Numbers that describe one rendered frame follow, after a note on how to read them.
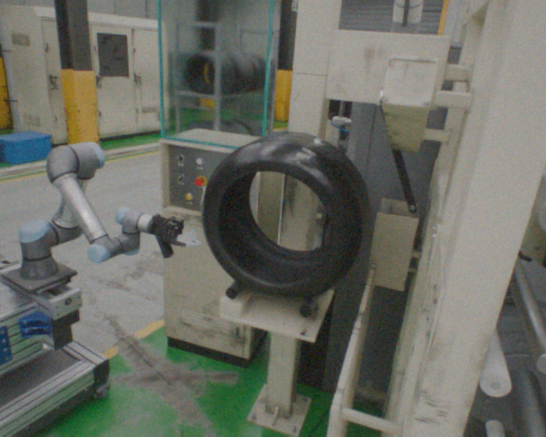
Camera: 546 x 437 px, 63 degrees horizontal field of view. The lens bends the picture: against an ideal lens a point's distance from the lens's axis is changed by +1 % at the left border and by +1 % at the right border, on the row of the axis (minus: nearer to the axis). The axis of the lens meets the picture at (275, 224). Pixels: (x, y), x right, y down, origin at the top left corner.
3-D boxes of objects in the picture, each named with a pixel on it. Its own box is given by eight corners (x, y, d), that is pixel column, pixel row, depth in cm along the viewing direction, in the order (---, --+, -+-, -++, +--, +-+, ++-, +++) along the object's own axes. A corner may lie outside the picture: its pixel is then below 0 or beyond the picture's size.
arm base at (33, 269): (13, 273, 197) (9, 253, 193) (45, 261, 209) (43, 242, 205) (33, 284, 190) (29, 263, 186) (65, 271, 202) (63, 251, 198)
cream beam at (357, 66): (359, 85, 155) (366, 39, 150) (434, 92, 148) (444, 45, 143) (321, 99, 101) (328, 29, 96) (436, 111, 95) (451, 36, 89)
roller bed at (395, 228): (370, 262, 192) (382, 198, 180) (406, 269, 188) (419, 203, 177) (365, 282, 174) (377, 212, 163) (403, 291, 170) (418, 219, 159)
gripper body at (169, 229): (176, 226, 167) (148, 217, 169) (174, 246, 170) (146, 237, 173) (186, 219, 173) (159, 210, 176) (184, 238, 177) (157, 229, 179)
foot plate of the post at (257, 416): (264, 385, 244) (265, 380, 242) (311, 400, 237) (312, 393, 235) (246, 421, 220) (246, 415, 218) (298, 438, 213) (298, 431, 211)
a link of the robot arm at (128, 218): (126, 220, 183) (126, 202, 180) (148, 228, 181) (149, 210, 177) (113, 228, 177) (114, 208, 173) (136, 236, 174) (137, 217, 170)
